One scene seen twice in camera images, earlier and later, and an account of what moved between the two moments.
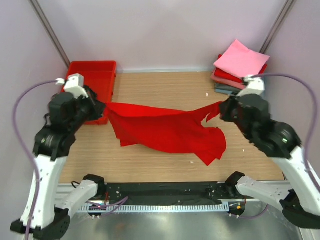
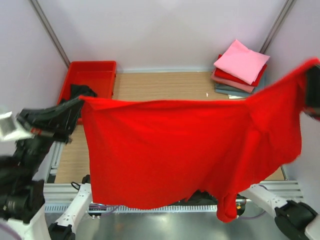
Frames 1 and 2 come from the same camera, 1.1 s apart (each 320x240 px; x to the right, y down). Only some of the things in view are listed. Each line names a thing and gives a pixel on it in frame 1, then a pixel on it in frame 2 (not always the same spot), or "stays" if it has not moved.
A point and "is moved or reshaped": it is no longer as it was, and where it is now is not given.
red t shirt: [161, 130] is moved or reshaped
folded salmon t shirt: [227, 82] stays
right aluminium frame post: [288, 4] stays
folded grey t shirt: [222, 88] stays
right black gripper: [230, 110] -> [312, 89]
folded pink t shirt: [239, 60] stays
